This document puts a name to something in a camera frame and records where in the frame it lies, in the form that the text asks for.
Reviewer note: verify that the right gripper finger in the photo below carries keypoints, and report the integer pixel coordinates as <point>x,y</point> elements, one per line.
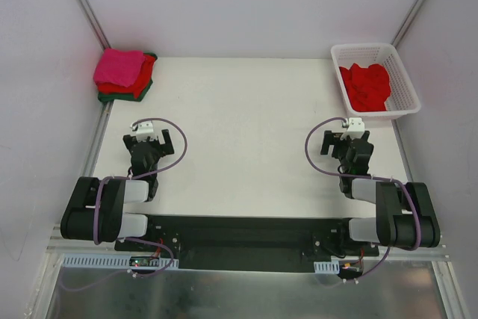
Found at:
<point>330,140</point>
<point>365,136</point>

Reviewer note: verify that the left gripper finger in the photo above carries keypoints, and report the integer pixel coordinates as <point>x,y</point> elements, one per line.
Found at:
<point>167,147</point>
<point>129,141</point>

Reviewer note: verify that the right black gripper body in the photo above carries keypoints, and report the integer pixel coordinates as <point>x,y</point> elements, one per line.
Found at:
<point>329,143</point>

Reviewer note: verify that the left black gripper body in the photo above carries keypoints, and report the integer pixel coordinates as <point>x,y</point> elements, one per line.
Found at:
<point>164,143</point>

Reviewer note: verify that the red t shirt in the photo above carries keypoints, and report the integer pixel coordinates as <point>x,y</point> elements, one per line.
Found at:
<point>367,88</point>
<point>142,81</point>

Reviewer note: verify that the white plastic basket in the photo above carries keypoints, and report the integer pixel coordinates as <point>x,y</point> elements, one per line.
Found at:
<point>403,99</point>

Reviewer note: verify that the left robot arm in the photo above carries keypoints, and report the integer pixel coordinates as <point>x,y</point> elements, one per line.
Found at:
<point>95,212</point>

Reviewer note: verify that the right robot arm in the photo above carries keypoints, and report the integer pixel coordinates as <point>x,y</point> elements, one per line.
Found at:
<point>404,214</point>

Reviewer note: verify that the folded green t shirt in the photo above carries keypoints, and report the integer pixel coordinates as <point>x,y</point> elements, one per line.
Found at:
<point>109,98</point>

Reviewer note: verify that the folded red t shirt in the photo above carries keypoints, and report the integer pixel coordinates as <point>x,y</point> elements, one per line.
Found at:
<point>142,81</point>

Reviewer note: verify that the folded pink t shirt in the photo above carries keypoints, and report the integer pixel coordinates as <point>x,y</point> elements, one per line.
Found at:
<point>118,67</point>

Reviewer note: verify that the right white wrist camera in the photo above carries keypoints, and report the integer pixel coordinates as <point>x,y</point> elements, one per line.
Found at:
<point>354,128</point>

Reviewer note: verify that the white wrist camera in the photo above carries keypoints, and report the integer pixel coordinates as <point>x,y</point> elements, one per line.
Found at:
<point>354,128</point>
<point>143,128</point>

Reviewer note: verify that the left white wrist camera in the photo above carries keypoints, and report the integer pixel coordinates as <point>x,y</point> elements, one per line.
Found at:
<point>143,128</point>

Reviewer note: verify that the right grey cable duct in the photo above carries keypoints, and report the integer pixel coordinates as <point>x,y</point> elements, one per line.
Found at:
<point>327,267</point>

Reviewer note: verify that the grey cable duct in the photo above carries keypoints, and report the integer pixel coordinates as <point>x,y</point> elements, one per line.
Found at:
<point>97,261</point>
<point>327,267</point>

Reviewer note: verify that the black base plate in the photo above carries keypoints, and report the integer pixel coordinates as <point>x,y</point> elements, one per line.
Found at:
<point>285,245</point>

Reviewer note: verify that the left grey cable duct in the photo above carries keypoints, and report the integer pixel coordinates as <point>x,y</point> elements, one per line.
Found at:
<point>97,261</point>

